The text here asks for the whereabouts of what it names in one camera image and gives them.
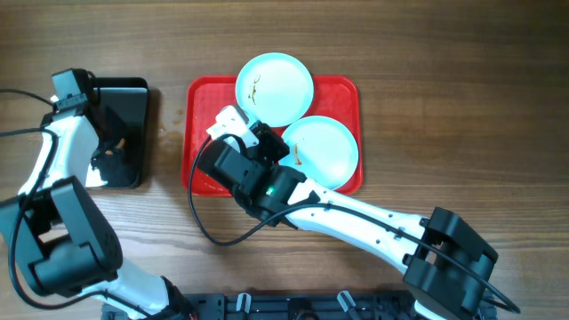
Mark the black left camera cable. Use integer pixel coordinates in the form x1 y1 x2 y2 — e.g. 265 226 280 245
0 87 148 320

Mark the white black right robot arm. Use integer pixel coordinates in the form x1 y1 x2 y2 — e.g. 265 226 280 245
192 122 499 319

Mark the black camera cable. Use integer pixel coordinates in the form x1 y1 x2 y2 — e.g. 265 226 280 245
0 87 148 320
187 132 522 315

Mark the orange green sponge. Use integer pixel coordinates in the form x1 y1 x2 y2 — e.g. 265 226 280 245
105 139 126 156

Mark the black water tray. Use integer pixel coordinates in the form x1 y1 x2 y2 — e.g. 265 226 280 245
85 77 149 188

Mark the black right camera cable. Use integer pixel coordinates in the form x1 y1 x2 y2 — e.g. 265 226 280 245
187 132 522 315

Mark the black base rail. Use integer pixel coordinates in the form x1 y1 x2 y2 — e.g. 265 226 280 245
186 291 418 320

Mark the light blue plate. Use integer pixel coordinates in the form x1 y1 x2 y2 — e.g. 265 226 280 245
278 116 359 189
235 52 315 128

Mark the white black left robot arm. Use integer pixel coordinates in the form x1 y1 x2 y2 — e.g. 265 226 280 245
1 88 196 319

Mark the red plastic tray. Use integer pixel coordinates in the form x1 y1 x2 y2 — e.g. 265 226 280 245
180 75 363 197

